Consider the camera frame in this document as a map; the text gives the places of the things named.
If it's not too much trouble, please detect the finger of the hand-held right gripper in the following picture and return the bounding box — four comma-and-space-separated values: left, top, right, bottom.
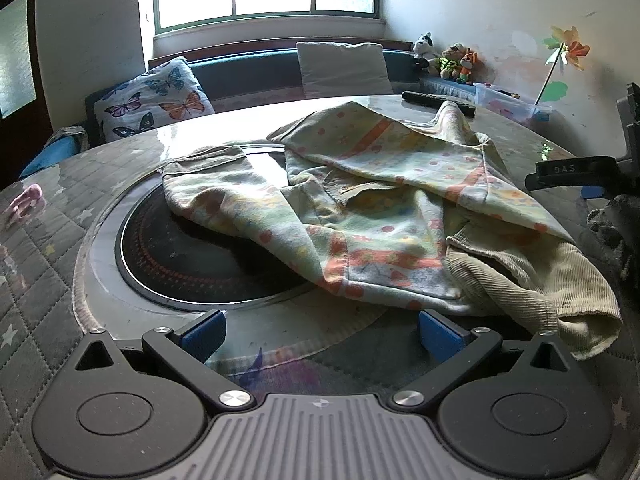
525, 156, 621, 200

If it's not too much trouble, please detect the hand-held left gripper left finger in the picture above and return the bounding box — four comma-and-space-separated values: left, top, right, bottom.
75, 310, 255, 408

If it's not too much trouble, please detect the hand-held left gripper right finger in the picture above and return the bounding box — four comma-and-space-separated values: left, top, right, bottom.
390, 310, 572, 408

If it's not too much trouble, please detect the printed jacket with corduroy lining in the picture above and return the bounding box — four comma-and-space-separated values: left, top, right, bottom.
161, 100, 623, 361

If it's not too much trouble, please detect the black round induction cooktop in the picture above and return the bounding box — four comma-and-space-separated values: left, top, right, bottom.
114, 142, 326, 308

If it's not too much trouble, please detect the clear plastic container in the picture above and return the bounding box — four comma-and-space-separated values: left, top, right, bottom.
474, 82, 553, 123

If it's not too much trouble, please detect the colourful pinwheel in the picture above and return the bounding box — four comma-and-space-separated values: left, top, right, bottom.
535, 25, 591, 106

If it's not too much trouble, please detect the orange plush toy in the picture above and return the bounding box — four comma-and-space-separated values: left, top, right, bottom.
457, 47, 478, 86

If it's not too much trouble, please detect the yellow green plush toy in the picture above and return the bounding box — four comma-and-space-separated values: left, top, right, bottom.
440, 42, 466, 81

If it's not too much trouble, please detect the black remote control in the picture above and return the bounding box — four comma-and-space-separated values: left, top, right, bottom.
402, 91, 476, 117

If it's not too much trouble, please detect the black and white cow plush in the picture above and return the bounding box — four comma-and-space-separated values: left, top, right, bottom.
412, 32, 441, 73

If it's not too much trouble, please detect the small pink packet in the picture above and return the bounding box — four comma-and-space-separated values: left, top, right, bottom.
10, 184, 45, 221

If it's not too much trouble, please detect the blue cloth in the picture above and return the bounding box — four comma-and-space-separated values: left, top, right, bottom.
20, 137, 81, 178

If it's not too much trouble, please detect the grey cloth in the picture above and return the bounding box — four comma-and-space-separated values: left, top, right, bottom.
50, 125, 90, 150

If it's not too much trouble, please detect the butterfly print pillow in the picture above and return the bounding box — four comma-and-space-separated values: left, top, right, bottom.
93, 57, 216, 143

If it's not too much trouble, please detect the plain grey pillow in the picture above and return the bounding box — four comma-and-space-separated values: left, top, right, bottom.
296, 41, 393, 100

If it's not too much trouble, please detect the blue corner sofa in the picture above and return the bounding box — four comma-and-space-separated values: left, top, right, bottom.
20, 39, 481, 176

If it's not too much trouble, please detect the dark door with glass pane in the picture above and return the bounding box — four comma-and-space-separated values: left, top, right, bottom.
0, 0, 38, 121

